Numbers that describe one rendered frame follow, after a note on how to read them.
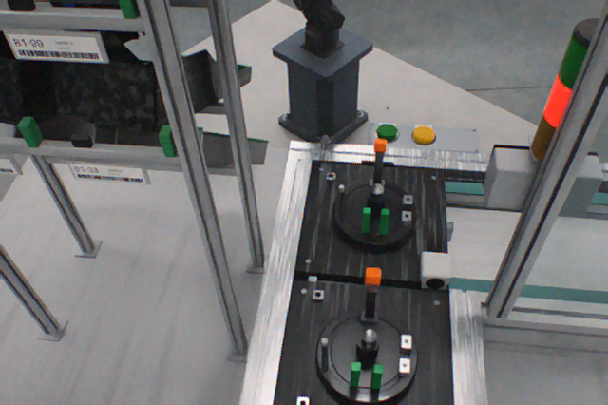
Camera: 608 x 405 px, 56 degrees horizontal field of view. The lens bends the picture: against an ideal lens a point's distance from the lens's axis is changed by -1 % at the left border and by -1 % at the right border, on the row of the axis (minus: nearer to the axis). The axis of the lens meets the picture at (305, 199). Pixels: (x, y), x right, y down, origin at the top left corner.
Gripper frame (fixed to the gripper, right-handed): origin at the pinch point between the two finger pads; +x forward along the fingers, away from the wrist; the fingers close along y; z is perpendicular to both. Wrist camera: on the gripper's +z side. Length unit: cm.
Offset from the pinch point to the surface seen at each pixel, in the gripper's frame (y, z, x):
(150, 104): 24.4, 11.7, 16.0
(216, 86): 23.9, 1.2, 5.1
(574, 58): 64, 13, 2
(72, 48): 23.2, 23.3, 19.1
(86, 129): -4.6, -15.2, 7.6
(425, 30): 12, -173, -173
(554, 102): 64, 7, 3
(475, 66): 42, -169, -152
